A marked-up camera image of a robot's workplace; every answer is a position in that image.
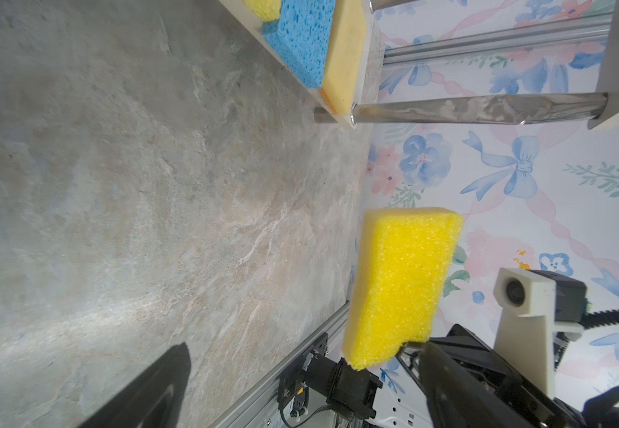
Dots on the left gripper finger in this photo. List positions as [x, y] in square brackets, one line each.
[153, 399]

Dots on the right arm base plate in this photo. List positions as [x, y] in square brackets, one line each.
[348, 392]

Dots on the small tan sponge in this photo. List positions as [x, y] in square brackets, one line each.
[346, 43]

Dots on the yellow porous sponge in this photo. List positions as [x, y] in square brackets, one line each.
[265, 10]

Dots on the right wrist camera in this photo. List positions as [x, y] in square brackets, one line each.
[536, 306]

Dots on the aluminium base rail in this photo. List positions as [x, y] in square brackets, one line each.
[399, 403]

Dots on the white two-tier shelf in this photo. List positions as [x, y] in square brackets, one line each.
[600, 109]

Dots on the blue sponge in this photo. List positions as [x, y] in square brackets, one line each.
[300, 37]

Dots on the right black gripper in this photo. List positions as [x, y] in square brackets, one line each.
[466, 384]

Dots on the bright yellow sponge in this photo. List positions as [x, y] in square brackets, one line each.
[404, 258]

